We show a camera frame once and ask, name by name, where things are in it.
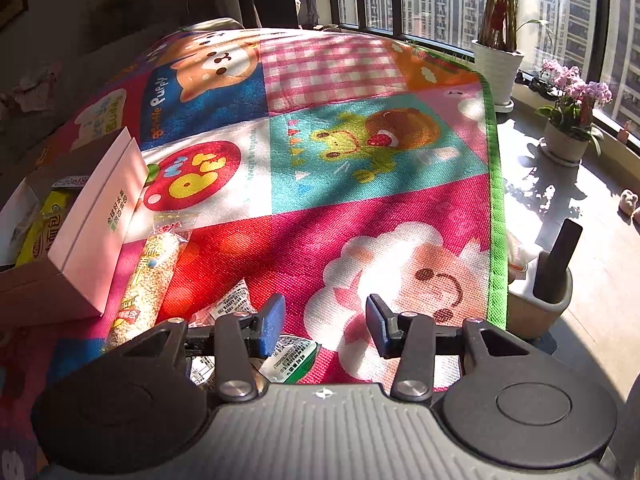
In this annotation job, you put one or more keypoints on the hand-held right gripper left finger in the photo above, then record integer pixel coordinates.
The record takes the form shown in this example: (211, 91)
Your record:
(270, 325)

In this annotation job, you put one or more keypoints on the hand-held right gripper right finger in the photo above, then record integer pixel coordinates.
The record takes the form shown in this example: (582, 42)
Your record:
(377, 325)

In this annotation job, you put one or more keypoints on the rice cracker roll packet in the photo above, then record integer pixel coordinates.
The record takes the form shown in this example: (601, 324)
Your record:
(147, 280)

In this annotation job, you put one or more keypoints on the white and pink cardboard box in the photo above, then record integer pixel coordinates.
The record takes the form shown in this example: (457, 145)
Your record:
(95, 240)

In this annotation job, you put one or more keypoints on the yellow snack packet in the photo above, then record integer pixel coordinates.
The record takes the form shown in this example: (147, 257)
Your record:
(42, 230)

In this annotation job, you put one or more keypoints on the white printed snack packet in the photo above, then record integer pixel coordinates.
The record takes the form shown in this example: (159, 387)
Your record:
(232, 302)

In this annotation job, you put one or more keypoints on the colourful printed play mat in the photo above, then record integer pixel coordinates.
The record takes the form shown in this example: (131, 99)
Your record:
(325, 170)

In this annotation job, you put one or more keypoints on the pink orchid in pot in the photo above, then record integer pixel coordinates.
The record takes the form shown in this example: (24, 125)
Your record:
(567, 135)

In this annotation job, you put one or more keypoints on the bamboo plant in white pot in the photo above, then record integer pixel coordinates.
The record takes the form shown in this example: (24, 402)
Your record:
(497, 72)

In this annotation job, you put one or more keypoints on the small pale figurine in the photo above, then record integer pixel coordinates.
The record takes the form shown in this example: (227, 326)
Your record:
(629, 202)

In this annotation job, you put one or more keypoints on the dark tray on windowsill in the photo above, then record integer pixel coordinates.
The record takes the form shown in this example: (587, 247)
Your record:
(537, 85)

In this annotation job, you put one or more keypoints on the white pillow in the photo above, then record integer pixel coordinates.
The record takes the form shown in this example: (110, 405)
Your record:
(215, 25)

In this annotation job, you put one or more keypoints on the black framed window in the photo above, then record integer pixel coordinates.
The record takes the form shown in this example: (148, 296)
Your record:
(440, 0)

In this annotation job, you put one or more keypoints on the pink floral cloth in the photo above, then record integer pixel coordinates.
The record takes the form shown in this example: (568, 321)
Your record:
(35, 89)

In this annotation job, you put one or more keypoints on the grey sofa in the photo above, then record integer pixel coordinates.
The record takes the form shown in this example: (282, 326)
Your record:
(60, 50)

